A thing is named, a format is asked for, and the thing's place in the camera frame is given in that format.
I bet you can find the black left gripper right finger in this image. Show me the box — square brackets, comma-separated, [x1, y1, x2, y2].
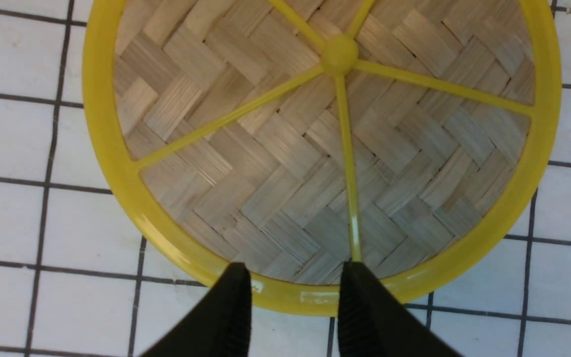
[338, 261, 460, 357]

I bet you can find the woven bamboo steamer lid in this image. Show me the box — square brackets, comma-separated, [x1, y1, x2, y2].
[82, 0, 561, 316]

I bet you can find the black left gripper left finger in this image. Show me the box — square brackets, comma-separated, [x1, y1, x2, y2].
[143, 263, 252, 357]

